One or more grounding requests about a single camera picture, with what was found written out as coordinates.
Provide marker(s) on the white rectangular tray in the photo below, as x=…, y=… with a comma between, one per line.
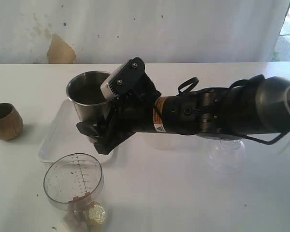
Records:
x=63, y=138

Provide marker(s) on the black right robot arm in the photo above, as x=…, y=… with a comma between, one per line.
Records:
x=256, y=109

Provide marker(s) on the stainless steel tumbler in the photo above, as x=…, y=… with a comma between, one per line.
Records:
x=85, y=93

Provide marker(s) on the translucent plastic container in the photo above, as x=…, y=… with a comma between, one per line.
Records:
x=168, y=142

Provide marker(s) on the clear graduated shaker cup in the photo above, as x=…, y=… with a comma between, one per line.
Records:
x=74, y=187

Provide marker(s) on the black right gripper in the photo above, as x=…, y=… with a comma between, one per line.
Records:
x=129, y=114

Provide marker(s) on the clear dome strainer lid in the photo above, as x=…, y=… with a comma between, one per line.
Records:
x=226, y=157

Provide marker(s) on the brown wooden cup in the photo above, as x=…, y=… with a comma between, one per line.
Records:
x=11, y=123

